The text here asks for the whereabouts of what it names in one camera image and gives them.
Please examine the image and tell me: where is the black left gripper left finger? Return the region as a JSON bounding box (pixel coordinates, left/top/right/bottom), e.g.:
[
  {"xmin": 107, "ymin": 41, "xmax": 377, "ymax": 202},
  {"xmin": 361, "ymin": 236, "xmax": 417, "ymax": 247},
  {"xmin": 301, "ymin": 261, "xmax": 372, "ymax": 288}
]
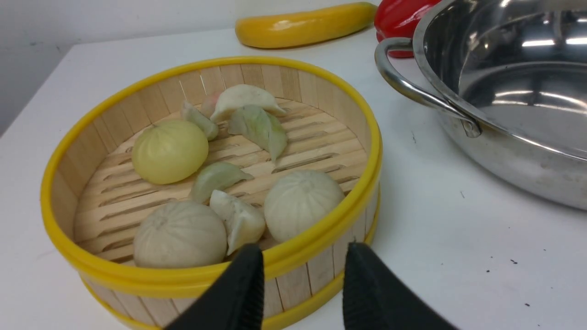
[{"xmin": 165, "ymin": 244, "xmax": 266, "ymax": 330}]

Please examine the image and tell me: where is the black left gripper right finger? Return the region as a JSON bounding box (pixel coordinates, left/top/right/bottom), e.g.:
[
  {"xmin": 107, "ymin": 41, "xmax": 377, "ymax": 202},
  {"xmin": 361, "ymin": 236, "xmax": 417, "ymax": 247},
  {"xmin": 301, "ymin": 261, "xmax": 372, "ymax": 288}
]
[{"xmin": 343, "ymin": 242, "xmax": 456, "ymax": 330}]

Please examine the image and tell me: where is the yellow-rimmed bamboo steamer basket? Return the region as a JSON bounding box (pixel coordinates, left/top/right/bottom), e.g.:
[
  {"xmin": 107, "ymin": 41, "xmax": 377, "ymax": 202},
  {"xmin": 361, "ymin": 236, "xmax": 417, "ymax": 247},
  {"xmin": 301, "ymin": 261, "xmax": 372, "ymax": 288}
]
[{"xmin": 40, "ymin": 56, "xmax": 383, "ymax": 330}]

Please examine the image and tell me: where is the stainless steel pot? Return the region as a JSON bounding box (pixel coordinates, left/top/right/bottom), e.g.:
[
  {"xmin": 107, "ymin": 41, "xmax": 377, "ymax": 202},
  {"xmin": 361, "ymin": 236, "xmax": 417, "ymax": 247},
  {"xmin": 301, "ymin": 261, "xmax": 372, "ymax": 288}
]
[{"xmin": 374, "ymin": 0, "xmax": 587, "ymax": 209}]

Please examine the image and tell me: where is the white dumpling in front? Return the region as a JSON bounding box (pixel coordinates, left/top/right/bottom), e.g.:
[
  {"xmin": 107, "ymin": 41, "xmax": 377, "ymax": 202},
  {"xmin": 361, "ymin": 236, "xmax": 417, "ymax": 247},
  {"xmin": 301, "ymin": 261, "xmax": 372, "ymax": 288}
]
[{"xmin": 210, "ymin": 190, "xmax": 266, "ymax": 256}]

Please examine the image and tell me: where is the white dumpling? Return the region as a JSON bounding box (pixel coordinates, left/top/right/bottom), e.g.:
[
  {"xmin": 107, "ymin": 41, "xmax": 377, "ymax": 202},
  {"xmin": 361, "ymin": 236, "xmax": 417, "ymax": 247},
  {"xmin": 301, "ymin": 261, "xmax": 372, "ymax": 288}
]
[
  {"xmin": 210, "ymin": 84, "xmax": 287, "ymax": 123},
  {"xmin": 210, "ymin": 190, "xmax": 266, "ymax": 256}
]

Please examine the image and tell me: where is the white steamed bun left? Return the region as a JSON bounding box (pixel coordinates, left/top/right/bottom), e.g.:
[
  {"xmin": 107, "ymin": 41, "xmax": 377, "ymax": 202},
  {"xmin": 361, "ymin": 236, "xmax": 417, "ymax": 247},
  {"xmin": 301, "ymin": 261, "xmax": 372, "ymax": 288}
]
[{"xmin": 133, "ymin": 201, "xmax": 228, "ymax": 268}]

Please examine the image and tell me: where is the white steamed bun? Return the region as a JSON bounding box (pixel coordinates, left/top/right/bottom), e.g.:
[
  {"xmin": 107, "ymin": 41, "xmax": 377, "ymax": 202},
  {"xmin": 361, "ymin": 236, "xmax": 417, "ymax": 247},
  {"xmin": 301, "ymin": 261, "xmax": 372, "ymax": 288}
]
[
  {"xmin": 264, "ymin": 170, "xmax": 345, "ymax": 243},
  {"xmin": 133, "ymin": 201, "xmax": 228, "ymax": 268}
]

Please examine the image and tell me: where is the white steamed bun right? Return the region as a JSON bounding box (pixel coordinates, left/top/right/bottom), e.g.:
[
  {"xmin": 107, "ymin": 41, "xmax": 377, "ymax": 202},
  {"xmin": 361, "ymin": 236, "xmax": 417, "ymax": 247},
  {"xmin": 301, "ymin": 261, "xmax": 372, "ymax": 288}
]
[{"xmin": 264, "ymin": 170, "xmax": 345, "ymax": 243}]

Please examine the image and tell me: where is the green dumpling in middle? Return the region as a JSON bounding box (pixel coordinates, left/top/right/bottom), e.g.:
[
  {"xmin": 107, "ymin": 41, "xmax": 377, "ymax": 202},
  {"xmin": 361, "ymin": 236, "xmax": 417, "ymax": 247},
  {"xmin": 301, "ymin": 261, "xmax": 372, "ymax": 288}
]
[{"xmin": 189, "ymin": 162, "xmax": 254, "ymax": 204}]

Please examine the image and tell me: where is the yellow steamed bun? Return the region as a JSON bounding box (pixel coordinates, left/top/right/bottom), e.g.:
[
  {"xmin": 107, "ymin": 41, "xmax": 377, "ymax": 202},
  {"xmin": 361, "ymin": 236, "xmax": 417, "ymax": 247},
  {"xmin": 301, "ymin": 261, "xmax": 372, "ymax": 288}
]
[{"xmin": 131, "ymin": 120, "xmax": 208, "ymax": 185}]

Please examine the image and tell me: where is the green dumpling at back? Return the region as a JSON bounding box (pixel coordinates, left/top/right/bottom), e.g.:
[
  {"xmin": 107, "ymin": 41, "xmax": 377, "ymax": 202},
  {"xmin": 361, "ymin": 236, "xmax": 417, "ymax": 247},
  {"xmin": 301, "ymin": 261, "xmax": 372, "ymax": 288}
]
[{"xmin": 228, "ymin": 105, "xmax": 288, "ymax": 163}]

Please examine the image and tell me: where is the small green dumpling left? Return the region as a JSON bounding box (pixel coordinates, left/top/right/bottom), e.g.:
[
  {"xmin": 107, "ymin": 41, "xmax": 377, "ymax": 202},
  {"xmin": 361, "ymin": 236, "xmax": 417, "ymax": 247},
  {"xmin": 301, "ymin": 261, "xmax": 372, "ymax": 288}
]
[{"xmin": 180, "ymin": 100, "xmax": 219, "ymax": 141}]

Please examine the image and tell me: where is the white dumpling at back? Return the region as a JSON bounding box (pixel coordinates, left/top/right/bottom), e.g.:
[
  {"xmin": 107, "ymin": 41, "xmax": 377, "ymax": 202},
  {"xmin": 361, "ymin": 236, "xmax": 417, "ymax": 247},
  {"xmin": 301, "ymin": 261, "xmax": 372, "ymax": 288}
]
[{"xmin": 210, "ymin": 84, "xmax": 287, "ymax": 123}]

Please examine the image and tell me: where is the yellow toy banana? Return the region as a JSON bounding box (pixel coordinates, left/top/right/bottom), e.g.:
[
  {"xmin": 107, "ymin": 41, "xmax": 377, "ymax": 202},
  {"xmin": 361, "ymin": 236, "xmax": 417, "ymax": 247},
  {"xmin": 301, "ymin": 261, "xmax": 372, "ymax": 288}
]
[{"xmin": 234, "ymin": 2, "xmax": 377, "ymax": 50}]

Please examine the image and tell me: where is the red toy bell pepper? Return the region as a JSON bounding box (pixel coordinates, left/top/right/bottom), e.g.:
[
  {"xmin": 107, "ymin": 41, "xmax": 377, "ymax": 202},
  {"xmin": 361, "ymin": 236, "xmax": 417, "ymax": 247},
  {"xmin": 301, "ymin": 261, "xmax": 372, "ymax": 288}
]
[{"xmin": 374, "ymin": 0, "xmax": 440, "ymax": 42}]

